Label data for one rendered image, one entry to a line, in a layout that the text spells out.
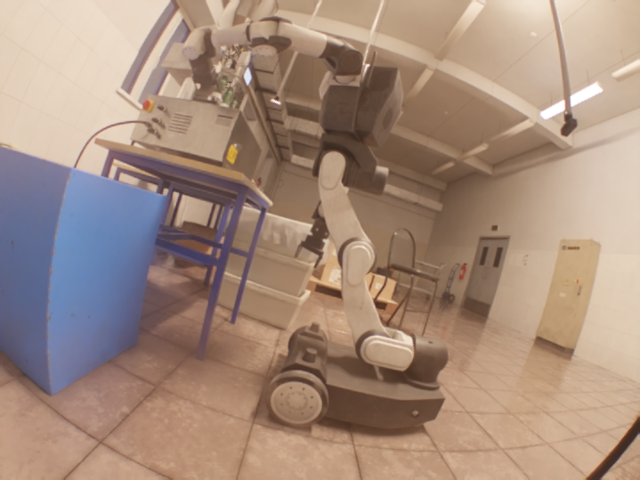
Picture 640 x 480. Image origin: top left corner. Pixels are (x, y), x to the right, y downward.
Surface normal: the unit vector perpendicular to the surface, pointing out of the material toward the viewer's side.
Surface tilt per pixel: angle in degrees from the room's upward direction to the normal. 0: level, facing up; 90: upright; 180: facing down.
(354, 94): 102
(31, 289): 90
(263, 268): 96
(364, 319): 90
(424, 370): 90
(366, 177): 113
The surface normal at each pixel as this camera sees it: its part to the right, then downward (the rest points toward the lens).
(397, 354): -0.04, -0.02
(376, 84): -0.35, -0.11
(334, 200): 0.18, 0.35
